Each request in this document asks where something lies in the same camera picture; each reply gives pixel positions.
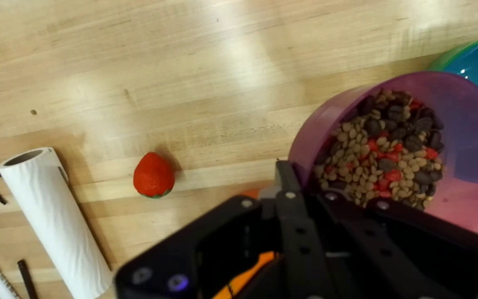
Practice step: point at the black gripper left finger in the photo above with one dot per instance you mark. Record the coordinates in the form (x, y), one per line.
(202, 256)

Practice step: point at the pink plastic bowl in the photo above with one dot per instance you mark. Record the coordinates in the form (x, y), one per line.
(454, 103)

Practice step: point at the white paper towel roll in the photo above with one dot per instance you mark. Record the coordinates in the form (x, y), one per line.
(39, 186)

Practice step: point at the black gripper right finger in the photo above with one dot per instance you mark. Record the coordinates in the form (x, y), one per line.
(395, 251)

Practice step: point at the mixed dry food pieces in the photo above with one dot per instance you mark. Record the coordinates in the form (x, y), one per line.
(386, 146)

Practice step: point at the small red tomato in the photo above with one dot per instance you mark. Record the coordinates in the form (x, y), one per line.
(152, 176)

